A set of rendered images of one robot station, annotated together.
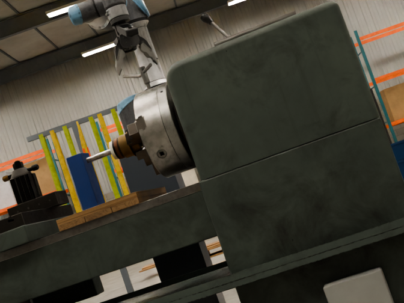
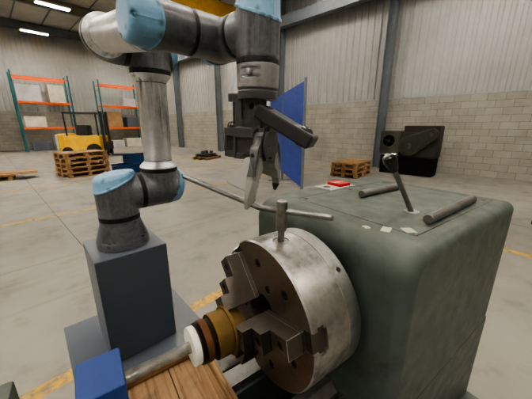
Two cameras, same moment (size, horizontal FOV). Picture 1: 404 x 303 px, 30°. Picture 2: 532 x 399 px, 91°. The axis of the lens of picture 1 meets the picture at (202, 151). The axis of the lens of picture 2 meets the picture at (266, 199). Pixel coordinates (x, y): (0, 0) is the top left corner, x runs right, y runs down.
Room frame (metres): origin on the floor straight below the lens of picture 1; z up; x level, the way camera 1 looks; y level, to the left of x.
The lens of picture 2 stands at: (2.32, 0.48, 1.46)
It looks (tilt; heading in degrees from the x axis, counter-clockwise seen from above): 16 degrees down; 313
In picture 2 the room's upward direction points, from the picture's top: straight up
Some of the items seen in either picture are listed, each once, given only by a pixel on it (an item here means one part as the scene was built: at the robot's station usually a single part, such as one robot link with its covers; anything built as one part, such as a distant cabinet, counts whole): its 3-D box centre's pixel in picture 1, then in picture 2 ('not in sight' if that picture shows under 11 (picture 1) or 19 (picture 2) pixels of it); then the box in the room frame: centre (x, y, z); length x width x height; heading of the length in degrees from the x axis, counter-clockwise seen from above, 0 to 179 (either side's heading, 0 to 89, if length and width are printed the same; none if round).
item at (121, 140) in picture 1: (127, 145); (219, 332); (2.67, 0.24, 1.08); 0.09 x 0.09 x 0.09; 78
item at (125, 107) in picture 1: (133, 112); (118, 191); (3.19, 0.22, 1.27); 0.13 x 0.12 x 0.14; 86
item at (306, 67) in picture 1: (275, 96); (374, 257); (2.57, -0.30, 1.06); 0.59 x 0.48 x 0.39; 78
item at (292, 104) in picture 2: not in sight; (283, 138); (6.92, -5.17, 1.18); 4.12 x 0.80 x 2.35; 141
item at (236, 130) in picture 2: (124, 35); (253, 127); (2.68, 0.13, 1.46); 0.09 x 0.08 x 0.12; 21
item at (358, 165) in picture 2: not in sight; (351, 168); (5.89, -7.36, 0.22); 1.25 x 0.86 x 0.44; 92
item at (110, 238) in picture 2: not in sight; (121, 228); (3.19, 0.23, 1.15); 0.15 x 0.15 x 0.10
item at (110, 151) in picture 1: (100, 155); (160, 361); (2.69, 0.35, 1.08); 0.13 x 0.07 x 0.07; 78
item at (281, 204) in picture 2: (146, 82); (281, 227); (2.63, 0.10, 1.27); 0.02 x 0.02 x 0.12
